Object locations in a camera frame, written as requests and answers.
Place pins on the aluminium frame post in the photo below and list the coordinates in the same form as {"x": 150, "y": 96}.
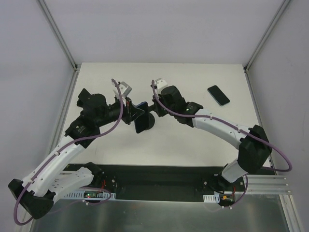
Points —
{"x": 57, "y": 33}
{"x": 274, "y": 21}

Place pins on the white slotted cable duct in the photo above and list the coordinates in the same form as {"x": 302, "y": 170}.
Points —
{"x": 215, "y": 198}
{"x": 89, "y": 195}

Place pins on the right white slotted cable duct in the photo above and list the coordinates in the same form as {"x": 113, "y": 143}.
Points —
{"x": 215, "y": 198}

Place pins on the front aluminium rail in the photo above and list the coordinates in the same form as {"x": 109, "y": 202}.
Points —
{"x": 273, "y": 184}

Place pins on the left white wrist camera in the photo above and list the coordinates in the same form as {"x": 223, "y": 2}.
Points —
{"x": 121, "y": 89}

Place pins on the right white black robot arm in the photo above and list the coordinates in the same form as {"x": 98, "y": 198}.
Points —
{"x": 251, "y": 143}

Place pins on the black round-base phone stand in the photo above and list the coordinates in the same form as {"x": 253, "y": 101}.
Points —
{"x": 151, "y": 118}

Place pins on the black folding phone stand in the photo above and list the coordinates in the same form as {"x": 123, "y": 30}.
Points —
{"x": 83, "y": 97}

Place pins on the black smartphone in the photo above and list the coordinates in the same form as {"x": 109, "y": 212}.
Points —
{"x": 218, "y": 95}
{"x": 141, "y": 123}

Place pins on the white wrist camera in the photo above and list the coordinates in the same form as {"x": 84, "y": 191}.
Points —
{"x": 121, "y": 89}
{"x": 160, "y": 84}

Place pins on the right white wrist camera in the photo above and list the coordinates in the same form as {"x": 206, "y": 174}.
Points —
{"x": 160, "y": 84}

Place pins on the left aluminium frame post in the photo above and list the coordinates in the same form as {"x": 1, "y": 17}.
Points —
{"x": 57, "y": 33}

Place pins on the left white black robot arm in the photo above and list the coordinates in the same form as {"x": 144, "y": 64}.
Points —
{"x": 96, "y": 119}

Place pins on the left white slotted cable duct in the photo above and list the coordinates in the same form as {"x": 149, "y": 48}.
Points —
{"x": 89, "y": 195}

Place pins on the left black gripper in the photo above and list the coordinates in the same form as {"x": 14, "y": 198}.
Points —
{"x": 129, "y": 111}

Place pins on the right aluminium frame post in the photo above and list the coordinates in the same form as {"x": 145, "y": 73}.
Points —
{"x": 274, "y": 21}

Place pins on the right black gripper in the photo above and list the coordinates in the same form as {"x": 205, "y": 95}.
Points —
{"x": 156, "y": 106}

